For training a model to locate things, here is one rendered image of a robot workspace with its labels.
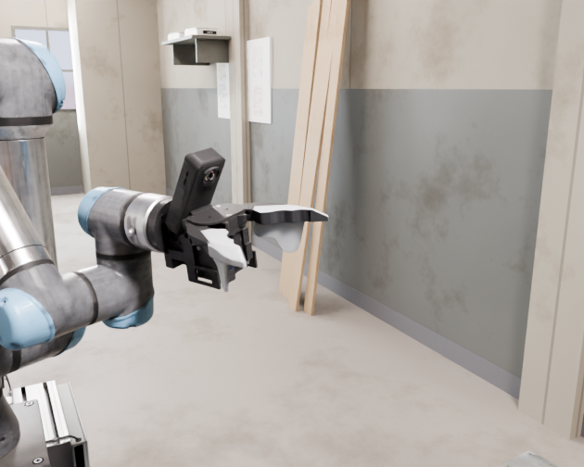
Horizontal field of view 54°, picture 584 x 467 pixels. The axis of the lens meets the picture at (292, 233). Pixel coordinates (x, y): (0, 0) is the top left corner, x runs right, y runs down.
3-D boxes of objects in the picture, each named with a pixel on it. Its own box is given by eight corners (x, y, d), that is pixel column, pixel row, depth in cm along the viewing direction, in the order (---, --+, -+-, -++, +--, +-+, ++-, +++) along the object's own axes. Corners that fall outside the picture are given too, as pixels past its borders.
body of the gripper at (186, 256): (263, 267, 72) (195, 251, 79) (256, 201, 69) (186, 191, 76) (222, 292, 66) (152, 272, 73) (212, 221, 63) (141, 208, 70)
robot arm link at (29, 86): (-20, 364, 100) (-68, 35, 87) (58, 335, 112) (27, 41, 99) (17, 385, 93) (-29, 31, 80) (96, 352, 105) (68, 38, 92)
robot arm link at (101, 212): (120, 235, 87) (117, 180, 85) (171, 247, 81) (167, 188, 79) (75, 247, 81) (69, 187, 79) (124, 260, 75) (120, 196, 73)
